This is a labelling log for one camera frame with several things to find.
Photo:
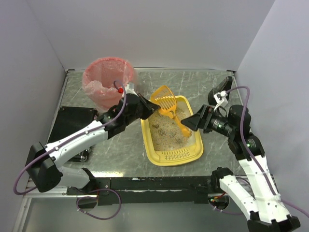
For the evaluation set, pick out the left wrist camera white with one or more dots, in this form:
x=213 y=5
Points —
x=130 y=88

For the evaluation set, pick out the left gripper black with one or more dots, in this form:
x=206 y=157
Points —
x=144 y=109

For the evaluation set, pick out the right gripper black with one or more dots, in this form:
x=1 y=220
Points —
x=204 y=118

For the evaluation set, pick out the black triangular scoop holder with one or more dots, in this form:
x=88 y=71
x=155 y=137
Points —
x=220 y=90

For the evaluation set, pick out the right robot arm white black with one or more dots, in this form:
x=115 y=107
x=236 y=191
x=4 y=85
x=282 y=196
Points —
x=263 y=209

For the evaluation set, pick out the orange litter scoop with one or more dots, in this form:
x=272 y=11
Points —
x=165 y=98

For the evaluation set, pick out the yellow litter box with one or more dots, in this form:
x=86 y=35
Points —
x=162 y=150

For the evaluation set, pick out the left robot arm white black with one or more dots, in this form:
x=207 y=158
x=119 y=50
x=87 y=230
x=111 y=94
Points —
x=45 y=163

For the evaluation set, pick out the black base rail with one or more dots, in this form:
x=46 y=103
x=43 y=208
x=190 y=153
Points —
x=167 y=189

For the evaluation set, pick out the pink lined waste basket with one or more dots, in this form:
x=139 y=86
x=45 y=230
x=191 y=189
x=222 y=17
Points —
x=98 y=79

